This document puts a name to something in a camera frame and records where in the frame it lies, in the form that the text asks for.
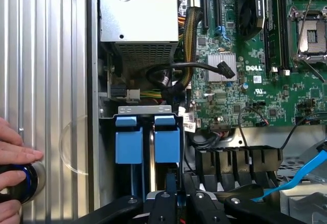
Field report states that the white power plug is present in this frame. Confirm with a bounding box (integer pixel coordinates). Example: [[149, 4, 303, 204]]
[[126, 88, 141, 103]]

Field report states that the black cable with angled plug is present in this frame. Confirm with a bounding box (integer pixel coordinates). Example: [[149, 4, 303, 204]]
[[145, 60, 236, 91]]

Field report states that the thin black wire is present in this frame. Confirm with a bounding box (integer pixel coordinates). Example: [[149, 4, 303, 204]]
[[279, 110, 327, 150]]

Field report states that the thin metal locking lever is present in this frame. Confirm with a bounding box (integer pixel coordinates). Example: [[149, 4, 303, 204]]
[[296, 0, 315, 57]]

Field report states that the person's hand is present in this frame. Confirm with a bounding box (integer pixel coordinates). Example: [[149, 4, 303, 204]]
[[0, 116, 44, 224]]

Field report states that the clear plastic tube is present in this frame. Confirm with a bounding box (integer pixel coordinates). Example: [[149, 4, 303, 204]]
[[58, 113, 89, 175]]

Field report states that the metal socket cover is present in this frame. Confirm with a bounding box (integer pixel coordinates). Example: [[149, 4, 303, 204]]
[[300, 55, 327, 84]]

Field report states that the braided power wire bundle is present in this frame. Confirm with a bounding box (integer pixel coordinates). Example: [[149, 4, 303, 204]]
[[163, 6, 204, 99]]

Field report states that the black expansion slot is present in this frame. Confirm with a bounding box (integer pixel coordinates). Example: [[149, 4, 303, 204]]
[[215, 0, 223, 30], [201, 0, 209, 30]]

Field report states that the silver chipset heatsink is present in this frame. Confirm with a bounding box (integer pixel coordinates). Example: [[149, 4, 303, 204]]
[[207, 53, 238, 83]]

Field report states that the green motherboard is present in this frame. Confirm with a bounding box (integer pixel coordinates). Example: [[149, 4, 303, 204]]
[[176, 0, 327, 134]]

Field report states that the black ribbed plastic bracket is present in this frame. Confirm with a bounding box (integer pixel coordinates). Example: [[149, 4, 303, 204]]
[[194, 145, 284, 193]]

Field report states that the CPU socket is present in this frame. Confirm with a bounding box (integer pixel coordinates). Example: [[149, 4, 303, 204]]
[[287, 4, 327, 63]]

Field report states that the blue plastic disk carrier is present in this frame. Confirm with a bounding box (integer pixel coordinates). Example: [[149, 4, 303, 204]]
[[114, 115, 144, 193]]

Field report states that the open metal PC case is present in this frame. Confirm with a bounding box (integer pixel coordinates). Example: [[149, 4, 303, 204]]
[[85, 0, 327, 224]]

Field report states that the black RAM slot bank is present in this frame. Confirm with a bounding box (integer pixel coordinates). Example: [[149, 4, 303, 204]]
[[264, 0, 292, 76]]

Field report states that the black graphics card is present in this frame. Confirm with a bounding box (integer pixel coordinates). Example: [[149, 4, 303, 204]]
[[237, 0, 267, 41]]

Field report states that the grey power supply unit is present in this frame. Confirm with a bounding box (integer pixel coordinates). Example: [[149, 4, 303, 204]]
[[98, 0, 181, 68]]

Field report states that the hard drive in blue caddy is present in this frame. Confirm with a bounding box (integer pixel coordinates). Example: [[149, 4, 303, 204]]
[[98, 105, 187, 204]]

